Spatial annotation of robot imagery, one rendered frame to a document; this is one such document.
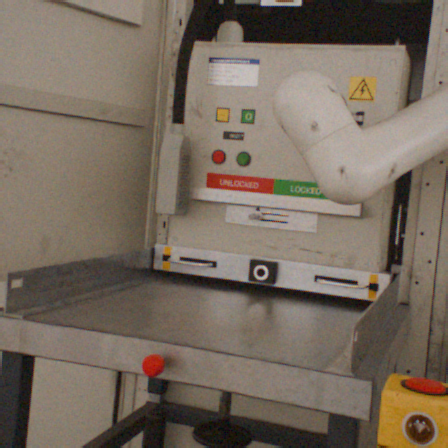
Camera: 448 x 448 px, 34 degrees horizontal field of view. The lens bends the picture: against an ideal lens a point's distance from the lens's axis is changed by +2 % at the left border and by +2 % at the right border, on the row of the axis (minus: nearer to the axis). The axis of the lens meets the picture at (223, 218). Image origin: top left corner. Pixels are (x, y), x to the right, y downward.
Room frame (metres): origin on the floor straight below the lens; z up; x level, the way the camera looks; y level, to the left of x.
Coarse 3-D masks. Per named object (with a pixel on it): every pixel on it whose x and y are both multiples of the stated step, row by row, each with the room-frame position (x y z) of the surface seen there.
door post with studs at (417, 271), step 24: (432, 24) 1.61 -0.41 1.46; (432, 48) 1.61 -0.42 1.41; (432, 72) 1.61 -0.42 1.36; (432, 168) 1.60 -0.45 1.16; (432, 192) 1.60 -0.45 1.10; (408, 216) 1.61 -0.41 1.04; (432, 216) 1.59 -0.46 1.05; (408, 240) 1.61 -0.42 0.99; (432, 240) 1.59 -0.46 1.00; (408, 264) 1.61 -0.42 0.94; (432, 264) 1.59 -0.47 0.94; (408, 288) 1.61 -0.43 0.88; (408, 336) 1.60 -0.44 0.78; (408, 360) 1.60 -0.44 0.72
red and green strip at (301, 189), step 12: (216, 180) 1.63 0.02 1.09; (228, 180) 1.62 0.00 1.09; (240, 180) 1.61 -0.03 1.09; (252, 180) 1.60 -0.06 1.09; (264, 180) 1.59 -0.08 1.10; (276, 180) 1.58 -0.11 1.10; (288, 180) 1.57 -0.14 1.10; (252, 192) 1.60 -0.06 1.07; (264, 192) 1.59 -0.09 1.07; (276, 192) 1.58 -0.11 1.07; (288, 192) 1.57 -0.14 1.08; (300, 192) 1.56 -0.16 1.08; (312, 192) 1.55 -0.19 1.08
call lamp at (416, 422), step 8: (408, 416) 0.72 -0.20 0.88; (416, 416) 0.71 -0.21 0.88; (424, 416) 0.71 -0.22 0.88; (408, 424) 0.71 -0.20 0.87; (416, 424) 0.71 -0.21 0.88; (424, 424) 0.70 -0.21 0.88; (432, 424) 0.71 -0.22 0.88; (408, 432) 0.71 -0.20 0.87; (416, 432) 0.70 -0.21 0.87; (424, 432) 0.70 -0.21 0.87; (432, 432) 0.71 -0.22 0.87; (416, 440) 0.71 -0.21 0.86; (424, 440) 0.70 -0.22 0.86; (432, 440) 0.71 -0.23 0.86
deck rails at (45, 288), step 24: (72, 264) 1.32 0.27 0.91; (96, 264) 1.41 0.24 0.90; (120, 264) 1.51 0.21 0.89; (144, 264) 1.62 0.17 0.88; (24, 288) 1.19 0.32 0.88; (48, 288) 1.25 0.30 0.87; (72, 288) 1.33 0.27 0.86; (96, 288) 1.42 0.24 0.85; (120, 288) 1.45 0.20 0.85; (0, 312) 1.15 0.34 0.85; (24, 312) 1.16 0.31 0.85; (384, 312) 1.34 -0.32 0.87; (360, 336) 1.04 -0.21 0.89; (336, 360) 1.03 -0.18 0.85; (360, 360) 1.04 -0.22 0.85
